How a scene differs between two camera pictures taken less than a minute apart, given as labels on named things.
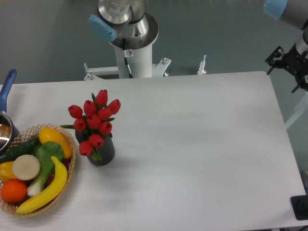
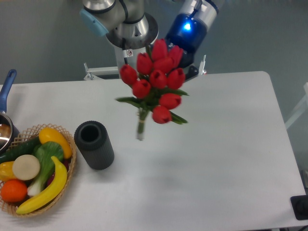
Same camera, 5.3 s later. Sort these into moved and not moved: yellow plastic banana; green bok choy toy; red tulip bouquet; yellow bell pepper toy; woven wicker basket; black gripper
Moved: black gripper; red tulip bouquet
Not moved: yellow bell pepper toy; green bok choy toy; yellow plastic banana; woven wicker basket
